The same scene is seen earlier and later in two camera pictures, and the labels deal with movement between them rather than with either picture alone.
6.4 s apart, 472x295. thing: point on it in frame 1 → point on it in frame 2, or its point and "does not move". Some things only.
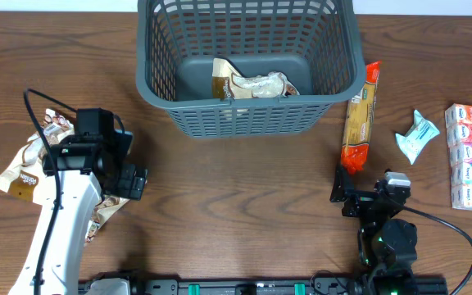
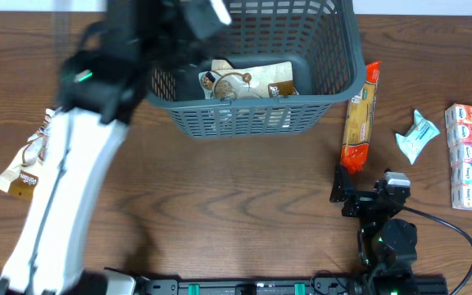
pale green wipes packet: (421, 132) does not move
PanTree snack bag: (103, 211) → (265, 80)
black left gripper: (125, 184) → (183, 57)
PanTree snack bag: (24, 178) does not move
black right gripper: (342, 186) does not move
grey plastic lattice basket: (315, 43) does not move
